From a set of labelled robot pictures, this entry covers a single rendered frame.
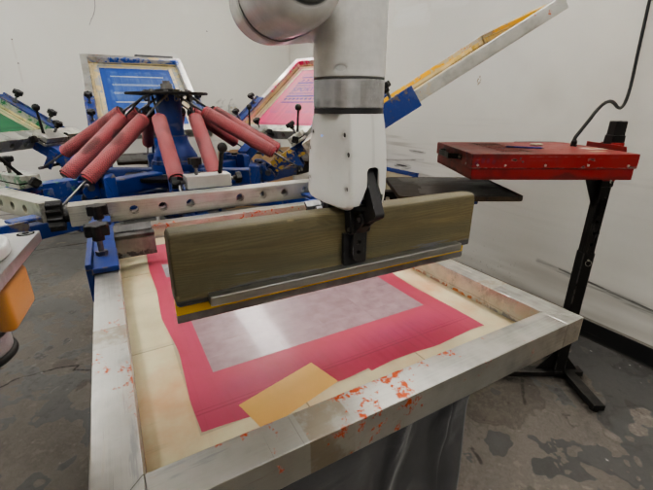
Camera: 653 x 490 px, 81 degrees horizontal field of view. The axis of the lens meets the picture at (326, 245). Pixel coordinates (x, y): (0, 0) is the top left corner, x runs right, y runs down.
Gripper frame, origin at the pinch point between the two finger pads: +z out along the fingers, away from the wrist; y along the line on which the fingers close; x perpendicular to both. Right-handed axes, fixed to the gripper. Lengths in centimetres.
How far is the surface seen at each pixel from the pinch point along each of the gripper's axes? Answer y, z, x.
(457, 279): -4.0, 12.4, 25.6
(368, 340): 0.8, 14.8, 3.6
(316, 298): -13.4, 14.8, 2.9
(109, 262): -35.3, 10.3, -26.6
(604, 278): -52, 72, 200
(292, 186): -67, 7, 23
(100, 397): -0.1, 11.4, -28.1
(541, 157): -43, 1, 106
